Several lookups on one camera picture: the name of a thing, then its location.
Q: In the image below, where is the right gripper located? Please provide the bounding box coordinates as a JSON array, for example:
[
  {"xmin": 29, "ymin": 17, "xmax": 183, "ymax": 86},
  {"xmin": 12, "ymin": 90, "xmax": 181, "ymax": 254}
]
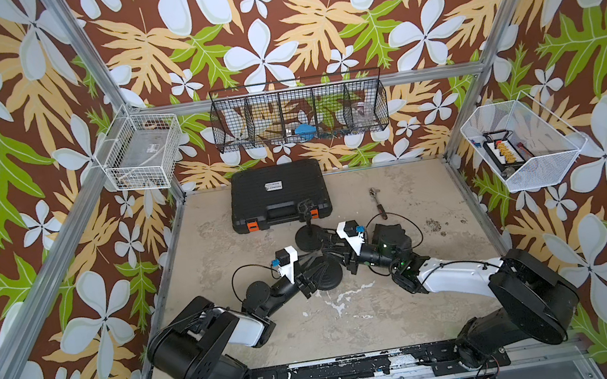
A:
[{"xmin": 321, "ymin": 229, "xmax": 403, "ymax": 284}]

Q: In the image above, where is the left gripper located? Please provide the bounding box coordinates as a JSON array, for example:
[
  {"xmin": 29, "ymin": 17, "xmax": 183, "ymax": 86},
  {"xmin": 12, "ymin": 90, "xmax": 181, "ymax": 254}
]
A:
[{"xmin": 255, "ymin": 248, "xmax": 331, "ymax": 320}]

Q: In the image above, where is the black round base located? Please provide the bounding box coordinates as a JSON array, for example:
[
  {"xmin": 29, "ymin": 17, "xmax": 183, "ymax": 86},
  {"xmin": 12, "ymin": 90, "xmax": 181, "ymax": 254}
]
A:
[
  {"xmin": 312, "ymin": 262, "xmax": 343, "ymax": 291},
  {"xmin": 295, "ymin": 225, "xmax": 326, "ymax": 253}
]

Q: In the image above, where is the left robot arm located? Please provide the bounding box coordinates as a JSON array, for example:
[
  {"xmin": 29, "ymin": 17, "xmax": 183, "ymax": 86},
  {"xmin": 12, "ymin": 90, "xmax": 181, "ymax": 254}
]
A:
[{"xmin": 147, "ymin": 261, "xmax": 330, "ymax": 379}]

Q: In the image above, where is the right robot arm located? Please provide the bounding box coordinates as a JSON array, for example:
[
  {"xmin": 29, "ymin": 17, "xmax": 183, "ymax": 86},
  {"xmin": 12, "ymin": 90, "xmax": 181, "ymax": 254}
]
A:
[{"xmin": 323, "ymin": 226, "xmax": 580, "ymax": 369}]

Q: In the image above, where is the black phone holder plate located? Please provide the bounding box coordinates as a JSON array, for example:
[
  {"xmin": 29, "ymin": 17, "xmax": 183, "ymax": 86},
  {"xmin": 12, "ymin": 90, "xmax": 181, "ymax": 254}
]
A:
[{"xmin": 372, "ymin": 224, "xmax": 413, "ymax": 252}]

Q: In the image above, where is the black plastic tool case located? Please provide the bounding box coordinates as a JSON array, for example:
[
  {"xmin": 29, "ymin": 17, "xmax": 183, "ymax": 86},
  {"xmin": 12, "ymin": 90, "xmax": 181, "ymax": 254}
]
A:
[{"xmin": 230, "ymin": 159, "xmax": 334, "ymax": 234}]

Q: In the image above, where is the blue object in basket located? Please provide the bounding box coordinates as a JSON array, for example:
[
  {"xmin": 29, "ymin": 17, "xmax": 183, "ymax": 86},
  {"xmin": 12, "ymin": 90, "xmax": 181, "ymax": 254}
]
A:
[{"xmin": 295, "ymin": 124, "xmax": 317, "ymax": 142}]

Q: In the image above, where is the screw box in basket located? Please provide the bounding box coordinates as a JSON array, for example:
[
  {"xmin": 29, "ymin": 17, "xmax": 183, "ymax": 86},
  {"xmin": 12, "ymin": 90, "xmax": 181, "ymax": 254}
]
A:
[{"xmin": 483, "ymin": 130, "xmax": 527, "ymax": 170}]

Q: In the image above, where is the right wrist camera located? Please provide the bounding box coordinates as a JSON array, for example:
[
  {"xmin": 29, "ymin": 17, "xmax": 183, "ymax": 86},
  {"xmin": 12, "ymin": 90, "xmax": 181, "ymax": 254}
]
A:
[{"xmin": 336, "ymin": 220, "xmax": 366, "ymax": 256}]

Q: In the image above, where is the red handled ratchet wrench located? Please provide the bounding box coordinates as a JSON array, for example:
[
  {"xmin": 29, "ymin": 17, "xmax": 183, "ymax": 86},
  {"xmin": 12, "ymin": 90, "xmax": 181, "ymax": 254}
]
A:
[{"xmin": 369, "ymin": 187, "xmax": 388, "ymax": 220}]

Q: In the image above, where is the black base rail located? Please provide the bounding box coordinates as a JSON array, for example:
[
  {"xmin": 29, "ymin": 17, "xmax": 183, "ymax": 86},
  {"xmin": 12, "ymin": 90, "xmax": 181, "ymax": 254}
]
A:
[{"xmin": 249, "ymin": 340, "xmax": 511, "ymax": 379}]

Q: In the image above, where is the black wire basket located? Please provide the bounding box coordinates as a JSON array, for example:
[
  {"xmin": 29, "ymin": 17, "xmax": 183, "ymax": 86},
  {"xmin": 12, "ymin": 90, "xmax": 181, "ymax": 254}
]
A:
[{"xmin": 209, "ymin": 69, "xmax": 389, "ymax": 153}]

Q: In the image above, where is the white wire basket right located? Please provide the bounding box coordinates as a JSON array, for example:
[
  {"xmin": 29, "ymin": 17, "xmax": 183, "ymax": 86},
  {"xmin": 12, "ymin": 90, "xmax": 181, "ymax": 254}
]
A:
[{"xmin": 461, "ymin": 92, "xmax": 588, "ymax": 193}]

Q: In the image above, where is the white wire basket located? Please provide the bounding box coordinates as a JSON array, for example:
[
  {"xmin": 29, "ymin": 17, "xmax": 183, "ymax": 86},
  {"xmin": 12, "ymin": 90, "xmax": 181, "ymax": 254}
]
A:
[
  {"xmin": 461, "ymin": 92, "xmax": 588, "ymax": 193},
  {"xmin": 96, "ymin": 107, "xmax": 183, "ymax": 192}
]

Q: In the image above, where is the white wire basket left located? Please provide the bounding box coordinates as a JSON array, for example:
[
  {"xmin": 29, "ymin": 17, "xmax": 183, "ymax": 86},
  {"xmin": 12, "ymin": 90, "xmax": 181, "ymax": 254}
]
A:
[{"xmin": 96, "ymin": 107, "xmax": 183, "ymax": 192}]

